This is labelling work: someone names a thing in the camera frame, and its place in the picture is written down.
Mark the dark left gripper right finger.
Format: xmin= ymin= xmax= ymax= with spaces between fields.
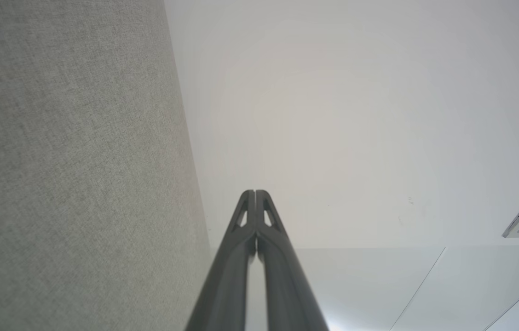
xmin=256 ymin=190 xmax=329 ymax=331

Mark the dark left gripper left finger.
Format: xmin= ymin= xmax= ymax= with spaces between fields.
xmin=185 ymin=189 xmax=257 ymax=331

